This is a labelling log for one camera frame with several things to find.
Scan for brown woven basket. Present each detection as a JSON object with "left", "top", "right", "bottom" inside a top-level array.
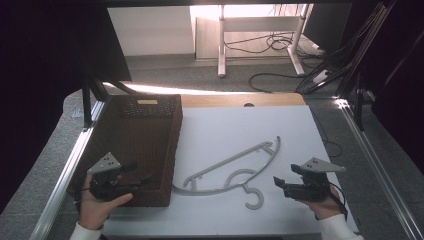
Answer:
[{"left": 66, "top": 93, "right": 184, "bottom": 208}]

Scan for wooden table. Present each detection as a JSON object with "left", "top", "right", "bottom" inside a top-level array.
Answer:
[{"left": 181, "top": 92, "right": 307, "bottom": 109}]

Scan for black curtain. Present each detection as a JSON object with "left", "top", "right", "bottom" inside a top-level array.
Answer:
[
  {"left": 336, "top": 0, "right": 424, "bottom": 166},
  {"left": 0, "top": 0, "right": 132, "bottom": 214}
]

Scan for aluminium frame rail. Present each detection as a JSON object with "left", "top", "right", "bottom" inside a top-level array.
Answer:
[
  {"left": 334, "top": 97, "right": 424, "bottom": 240},
  {"left": 29, "top": 99, "right": 107, "bottom": 240}
]

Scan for person's right hand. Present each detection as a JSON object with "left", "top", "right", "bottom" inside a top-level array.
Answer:
[{"left": 295, "top": 185, "right": 342, "bottom": 221}]

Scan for white board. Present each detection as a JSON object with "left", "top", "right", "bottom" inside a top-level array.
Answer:
[{"left": 102, "top": 104, "right": 360, "bottom": 237}]

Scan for person's left hand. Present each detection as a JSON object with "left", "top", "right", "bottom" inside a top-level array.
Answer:
[{"left": 77, "top": 174, "right": 134, "bottom": 231}]

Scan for thin black cable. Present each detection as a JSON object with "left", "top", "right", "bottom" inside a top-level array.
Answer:
[{"left": 309, "top": 109, "right": 344, "bottom": 159}]

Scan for white metal desk frame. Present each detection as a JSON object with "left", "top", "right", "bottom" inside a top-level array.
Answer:
[{"left": 217, "top": 3, "right": 313, "bottom": 78}]

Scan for grey plastic clothes hanger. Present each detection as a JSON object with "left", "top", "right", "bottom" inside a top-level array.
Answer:
[{"left": 172, "top": 135, "right": 282, "bottom": 211}]

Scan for black wrist strap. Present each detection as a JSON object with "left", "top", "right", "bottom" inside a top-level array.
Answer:
[{"left": 329, "top": 182, "right": 349, "bottom": 221}]

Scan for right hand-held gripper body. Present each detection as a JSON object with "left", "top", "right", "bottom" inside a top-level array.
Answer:
[{"left": 282, "top": 157, "right": 347, "bottom": 203}]

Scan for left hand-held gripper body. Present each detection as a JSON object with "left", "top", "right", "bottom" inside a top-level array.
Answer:
[{"left": 86, "top": 152, "right": 141, "bottom": 202}]

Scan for black floor cable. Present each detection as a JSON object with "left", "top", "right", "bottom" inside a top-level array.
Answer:
[{"left": 248, "top": 72, "right": 303, "bottom": 94}]

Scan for white power strip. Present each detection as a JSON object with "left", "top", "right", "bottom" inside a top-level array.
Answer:
[{"left": 312, "top": 69, "right": 331, "bottom": 85}]

